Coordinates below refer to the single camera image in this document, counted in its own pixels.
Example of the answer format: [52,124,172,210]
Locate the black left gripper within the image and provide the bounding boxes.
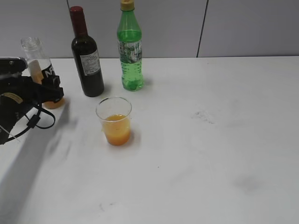
[0,57,64,145]

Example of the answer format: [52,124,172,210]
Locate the NFC orange juice bottle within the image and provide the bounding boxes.
[20,36,64,110]

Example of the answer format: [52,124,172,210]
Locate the transparent plastic cup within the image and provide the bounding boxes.
[95,96,132,146]

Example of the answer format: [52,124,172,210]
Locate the dark red wine bottle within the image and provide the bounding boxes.
[70,6,104,97]

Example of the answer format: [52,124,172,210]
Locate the green plastic soda bottle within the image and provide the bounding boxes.
[117,0,144,91]

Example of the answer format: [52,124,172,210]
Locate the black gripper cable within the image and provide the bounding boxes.
[0,102,57,143]

